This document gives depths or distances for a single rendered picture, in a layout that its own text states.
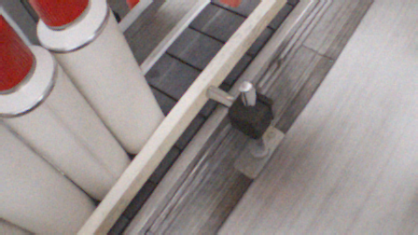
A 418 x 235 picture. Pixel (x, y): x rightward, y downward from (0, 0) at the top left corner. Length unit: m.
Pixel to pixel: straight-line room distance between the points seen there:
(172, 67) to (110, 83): 0.14
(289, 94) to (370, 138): 0.12
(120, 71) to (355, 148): 0.20
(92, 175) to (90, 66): 0.09
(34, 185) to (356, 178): 0.25
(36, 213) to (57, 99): 0.09
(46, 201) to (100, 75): 0.10
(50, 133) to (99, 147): 0.05
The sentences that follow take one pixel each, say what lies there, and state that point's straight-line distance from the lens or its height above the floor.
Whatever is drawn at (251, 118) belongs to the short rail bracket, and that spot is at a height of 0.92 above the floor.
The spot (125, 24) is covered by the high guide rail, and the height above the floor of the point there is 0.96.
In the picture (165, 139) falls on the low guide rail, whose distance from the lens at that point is 0.38.
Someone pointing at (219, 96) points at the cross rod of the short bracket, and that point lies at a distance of 0.39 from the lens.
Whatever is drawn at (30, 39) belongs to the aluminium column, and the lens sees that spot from 0.45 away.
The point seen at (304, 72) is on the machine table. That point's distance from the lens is 0.49.
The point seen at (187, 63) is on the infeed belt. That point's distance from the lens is 0.46.
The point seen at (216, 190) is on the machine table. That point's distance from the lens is 0.44.
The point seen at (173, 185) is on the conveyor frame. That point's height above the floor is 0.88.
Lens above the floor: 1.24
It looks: 59 degrees down
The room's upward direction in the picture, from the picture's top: 11 degrees counter-clockwise
